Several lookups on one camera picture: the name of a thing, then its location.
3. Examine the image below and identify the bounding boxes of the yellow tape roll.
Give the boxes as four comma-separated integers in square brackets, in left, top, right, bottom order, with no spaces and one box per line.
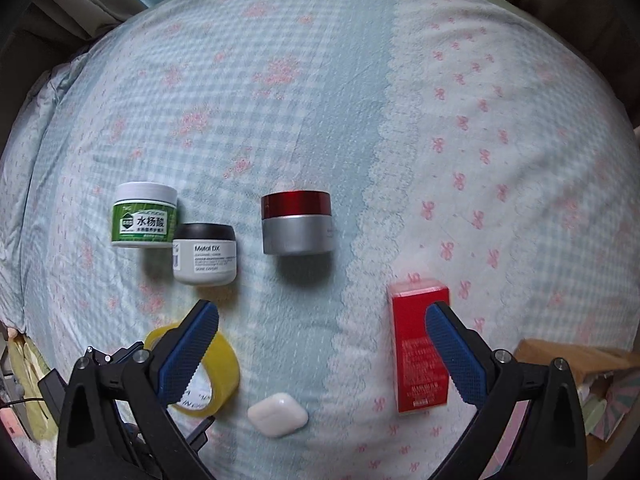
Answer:
[144,325,241,418]

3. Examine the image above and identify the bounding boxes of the blue checkered floral blanket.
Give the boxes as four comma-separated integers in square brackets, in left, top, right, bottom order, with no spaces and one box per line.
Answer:
[0,0,640,480]

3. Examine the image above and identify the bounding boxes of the silver jar red lid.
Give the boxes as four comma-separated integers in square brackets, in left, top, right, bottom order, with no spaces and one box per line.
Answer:
[260,191,335,256]

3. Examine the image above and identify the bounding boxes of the white jar black lid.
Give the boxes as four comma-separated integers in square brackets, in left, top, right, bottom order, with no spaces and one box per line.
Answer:
[172,223,237,288]

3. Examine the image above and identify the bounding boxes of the brown cardboard box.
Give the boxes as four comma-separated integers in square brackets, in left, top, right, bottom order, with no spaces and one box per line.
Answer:
[514,338,632,391]

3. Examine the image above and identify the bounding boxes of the pastel patterned box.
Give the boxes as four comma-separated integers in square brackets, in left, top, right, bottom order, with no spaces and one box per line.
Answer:
[582,375,636,443]

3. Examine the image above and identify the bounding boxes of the green label white jar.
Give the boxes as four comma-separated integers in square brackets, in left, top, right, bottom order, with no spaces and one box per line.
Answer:
[111,182,179,250]

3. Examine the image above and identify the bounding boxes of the grey curtain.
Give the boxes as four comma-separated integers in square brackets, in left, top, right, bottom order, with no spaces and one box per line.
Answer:
[20,0,151,56]
[472,0,640,128]

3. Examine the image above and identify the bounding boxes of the white earbud case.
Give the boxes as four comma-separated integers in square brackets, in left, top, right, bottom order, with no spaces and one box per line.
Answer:
[247,392,309,437]

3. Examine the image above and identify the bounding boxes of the red carton box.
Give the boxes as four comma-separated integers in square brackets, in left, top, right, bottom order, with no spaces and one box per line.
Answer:
[389,280,480,414]

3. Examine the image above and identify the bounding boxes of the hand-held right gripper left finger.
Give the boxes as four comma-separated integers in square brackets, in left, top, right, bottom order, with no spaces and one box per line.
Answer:
[56,300,221,480]

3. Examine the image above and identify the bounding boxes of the black power adapter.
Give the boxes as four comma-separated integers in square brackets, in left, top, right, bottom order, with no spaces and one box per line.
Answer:
[37,369,68,418]

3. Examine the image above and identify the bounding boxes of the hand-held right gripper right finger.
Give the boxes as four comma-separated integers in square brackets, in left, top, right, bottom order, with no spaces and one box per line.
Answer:
[425,301,589,480]

